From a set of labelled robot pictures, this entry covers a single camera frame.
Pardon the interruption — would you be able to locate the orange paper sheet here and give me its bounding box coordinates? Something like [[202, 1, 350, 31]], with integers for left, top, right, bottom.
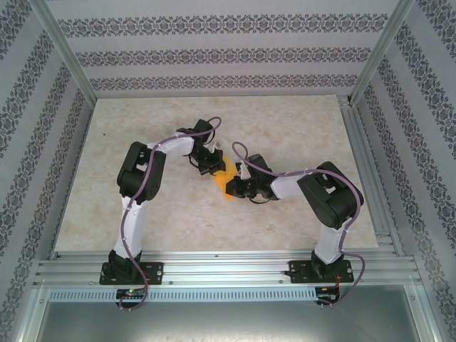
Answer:
[[212, 152, 239, 203]]

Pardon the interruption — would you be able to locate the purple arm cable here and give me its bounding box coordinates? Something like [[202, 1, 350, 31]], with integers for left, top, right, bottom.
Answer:
[[119, 116, 225, 314], [231, 141, 366, 311]]

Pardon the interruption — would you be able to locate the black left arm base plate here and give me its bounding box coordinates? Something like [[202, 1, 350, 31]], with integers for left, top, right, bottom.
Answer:
[[100, 261, 165, 285]]

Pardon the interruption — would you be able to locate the aluminium frame post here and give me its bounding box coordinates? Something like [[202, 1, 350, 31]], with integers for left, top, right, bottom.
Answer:
[[30, 0, 97, 103], [351, 0, 416, 104]]

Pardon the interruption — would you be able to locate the aluminium side rail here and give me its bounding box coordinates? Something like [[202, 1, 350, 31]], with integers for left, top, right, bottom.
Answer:
[[338, 95, 405, 256]]

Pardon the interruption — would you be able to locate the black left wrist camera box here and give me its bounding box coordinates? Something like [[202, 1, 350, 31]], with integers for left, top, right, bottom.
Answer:
[[192, 119, 215, 139]]

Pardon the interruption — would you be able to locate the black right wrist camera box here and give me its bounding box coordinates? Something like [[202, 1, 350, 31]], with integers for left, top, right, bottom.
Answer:
[[247, 153, 270, 172]]

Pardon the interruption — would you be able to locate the grey sheet metal panel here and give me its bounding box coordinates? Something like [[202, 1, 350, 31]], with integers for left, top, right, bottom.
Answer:
[[14, 286, 442, 342]]

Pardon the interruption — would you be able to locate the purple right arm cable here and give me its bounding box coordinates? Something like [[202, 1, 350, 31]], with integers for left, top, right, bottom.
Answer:
[[231, 141, 366, 311]]

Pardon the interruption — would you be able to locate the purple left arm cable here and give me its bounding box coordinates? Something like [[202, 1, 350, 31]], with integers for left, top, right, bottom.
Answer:
[[119, 116, 225, 314]]

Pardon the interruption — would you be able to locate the long aluminium mounting rail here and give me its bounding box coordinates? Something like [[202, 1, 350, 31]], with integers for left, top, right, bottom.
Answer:
[[33, 250, 423, 286]]

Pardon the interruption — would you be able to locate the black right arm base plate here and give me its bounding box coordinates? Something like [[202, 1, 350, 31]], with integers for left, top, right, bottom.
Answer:
[[288, 259, 354, 285]]

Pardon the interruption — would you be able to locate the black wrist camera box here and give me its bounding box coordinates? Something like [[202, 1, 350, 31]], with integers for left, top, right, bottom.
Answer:
[[247, 153, 270, 172], [192, 119, 215, 139]]

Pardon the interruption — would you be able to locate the slotted grey cable duct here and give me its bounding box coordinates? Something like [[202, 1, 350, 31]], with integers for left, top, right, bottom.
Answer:
[[48, 287, 320, 301]]

